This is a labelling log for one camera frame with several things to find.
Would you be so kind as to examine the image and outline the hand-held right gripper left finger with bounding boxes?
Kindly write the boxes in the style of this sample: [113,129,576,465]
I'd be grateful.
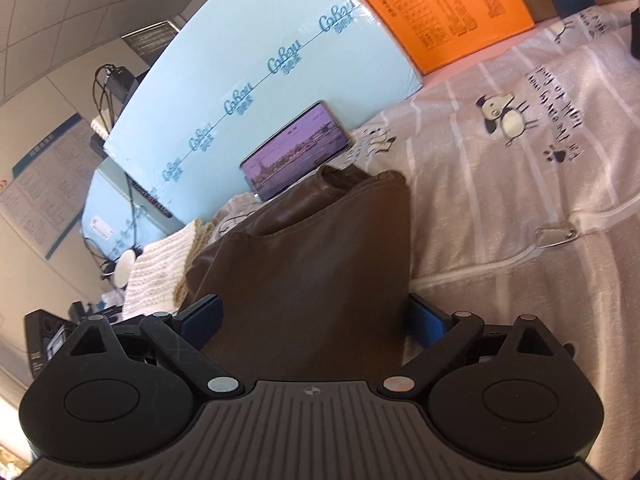
[52,294,246,401]

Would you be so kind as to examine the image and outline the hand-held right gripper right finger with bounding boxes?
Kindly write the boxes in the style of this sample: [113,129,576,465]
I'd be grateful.
[377,293,574,402]

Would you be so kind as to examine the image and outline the brown pants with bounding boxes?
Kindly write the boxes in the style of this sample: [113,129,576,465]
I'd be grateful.
[182,164,413,386]

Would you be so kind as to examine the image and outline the cream knitted sweater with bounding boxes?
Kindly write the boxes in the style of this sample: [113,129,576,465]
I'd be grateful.
[121,218,217,321]

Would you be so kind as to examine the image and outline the white round object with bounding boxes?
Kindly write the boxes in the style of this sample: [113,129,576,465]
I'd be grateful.
[112,249,138,288]

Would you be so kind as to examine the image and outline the light blue box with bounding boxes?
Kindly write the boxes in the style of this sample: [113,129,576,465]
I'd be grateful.
[80,169,173,263]
[102,0,426,226]

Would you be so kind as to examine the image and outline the cartoon printed quilt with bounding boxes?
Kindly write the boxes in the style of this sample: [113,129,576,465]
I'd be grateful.
[215,0,640,480]

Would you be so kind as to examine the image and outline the smartphone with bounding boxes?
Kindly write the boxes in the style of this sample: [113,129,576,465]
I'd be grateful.
[239,101,352,203]

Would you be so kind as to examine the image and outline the black power adapter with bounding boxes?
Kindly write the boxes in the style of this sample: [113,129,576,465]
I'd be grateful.
[92,62,146,106]

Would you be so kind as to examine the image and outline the ceiling air vent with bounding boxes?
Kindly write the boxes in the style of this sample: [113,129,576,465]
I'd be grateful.
[121,19,181,66]

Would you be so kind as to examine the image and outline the orange printed box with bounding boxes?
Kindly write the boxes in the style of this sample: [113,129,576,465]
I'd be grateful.
[327,0,536,75]

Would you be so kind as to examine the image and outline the blue wall poster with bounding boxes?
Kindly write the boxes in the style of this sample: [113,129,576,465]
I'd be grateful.
[0,112,103,261]

